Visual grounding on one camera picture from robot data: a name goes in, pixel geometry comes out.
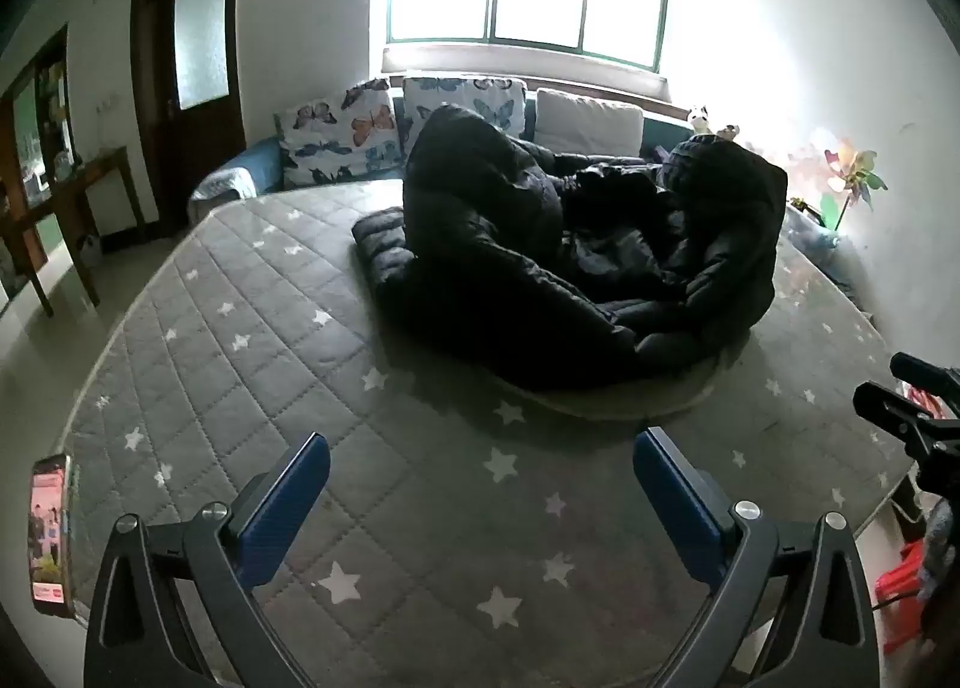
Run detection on wooden glass cabinet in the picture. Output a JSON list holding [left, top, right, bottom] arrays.
[[0, 23, 74, 224]]

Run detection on smartphone with lit screen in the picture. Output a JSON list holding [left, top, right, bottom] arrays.
[[28, 454, 77, 618]]

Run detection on colourful pinwheel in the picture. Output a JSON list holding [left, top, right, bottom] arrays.
[[787, 140, 890, 233]]

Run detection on dark wooden door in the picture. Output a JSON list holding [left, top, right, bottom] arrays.
[[131, 0, 250, 240]]

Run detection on wooden side table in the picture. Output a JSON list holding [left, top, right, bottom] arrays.
[[0, 146, 148, 318]]

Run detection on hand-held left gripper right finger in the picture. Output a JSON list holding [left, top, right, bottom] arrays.
[[632, 425, 882, 688]]

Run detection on butterfly print pillow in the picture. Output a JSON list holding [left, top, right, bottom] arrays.
[[274, 79, 400, 191], [401, 76, 529, 143]]

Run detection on blue sofa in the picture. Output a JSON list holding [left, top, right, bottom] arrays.
[[187, 91, 698, 224]]

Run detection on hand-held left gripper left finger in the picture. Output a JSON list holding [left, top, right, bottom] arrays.
[[82, 431, 333, 688]]

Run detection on grey star quilted mattress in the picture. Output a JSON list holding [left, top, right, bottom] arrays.
[[56, 178, 935, 688]]

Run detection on clear plastic box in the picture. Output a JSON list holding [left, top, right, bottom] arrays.
[[780, 204, 845, 252]]

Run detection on red plastic stool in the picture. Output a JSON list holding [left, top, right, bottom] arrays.
[[872, 538, 935, 656]]

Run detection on black down jacket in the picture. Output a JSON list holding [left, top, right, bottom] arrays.
[[352, 104, 788, 420]]

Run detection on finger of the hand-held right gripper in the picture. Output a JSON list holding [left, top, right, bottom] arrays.
[[853, 381, 960, 450], [889, 352, 960, 395]]

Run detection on white cushion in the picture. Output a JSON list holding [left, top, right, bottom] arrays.
[[534, 88, 644, 158]]

